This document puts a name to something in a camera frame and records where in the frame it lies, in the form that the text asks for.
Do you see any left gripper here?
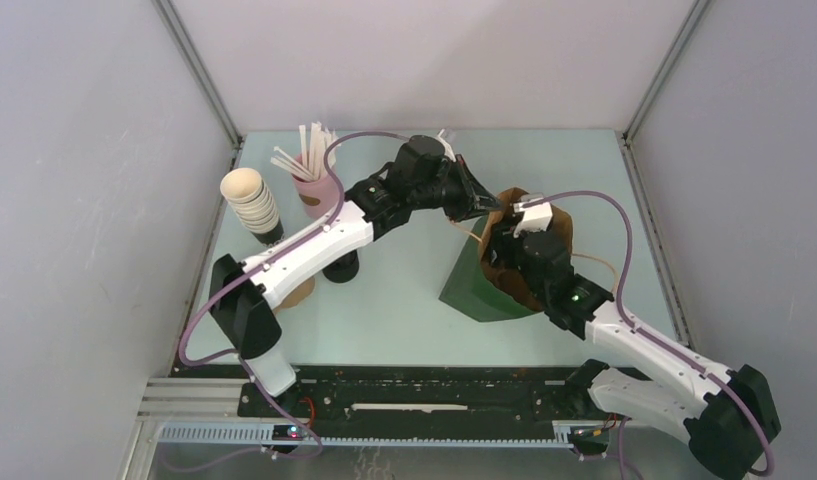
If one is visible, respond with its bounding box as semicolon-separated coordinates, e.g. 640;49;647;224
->
410;156;505;224

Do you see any green paper bag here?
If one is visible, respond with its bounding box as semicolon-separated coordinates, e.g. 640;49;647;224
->
439;187;620;324

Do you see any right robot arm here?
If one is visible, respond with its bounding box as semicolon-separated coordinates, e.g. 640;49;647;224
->
486;226;781;479

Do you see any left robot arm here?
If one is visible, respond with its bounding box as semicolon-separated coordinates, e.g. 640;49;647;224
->
207;135;503;417

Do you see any stack of black lids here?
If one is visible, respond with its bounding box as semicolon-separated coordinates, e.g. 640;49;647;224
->
322;250;360;284

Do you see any white wrapped straws bundle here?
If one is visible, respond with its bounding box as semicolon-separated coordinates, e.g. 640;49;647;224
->
270;122;338;183

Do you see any brown cardboard cup carrier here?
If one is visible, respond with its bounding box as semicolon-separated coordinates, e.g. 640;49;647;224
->
272;276;316;313

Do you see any stack of paper cups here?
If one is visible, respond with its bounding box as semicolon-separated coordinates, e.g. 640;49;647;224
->
220;167;285;245

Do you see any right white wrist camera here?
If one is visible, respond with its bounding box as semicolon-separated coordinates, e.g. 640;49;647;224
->
512;194;553;238

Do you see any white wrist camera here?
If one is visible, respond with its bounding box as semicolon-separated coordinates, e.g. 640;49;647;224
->
435;128;457;162
512;194;553;238

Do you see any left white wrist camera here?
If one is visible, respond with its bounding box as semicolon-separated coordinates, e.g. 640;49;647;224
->
435;128;457;162

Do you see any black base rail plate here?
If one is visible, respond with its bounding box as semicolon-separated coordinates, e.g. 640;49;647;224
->
237;363;635;444

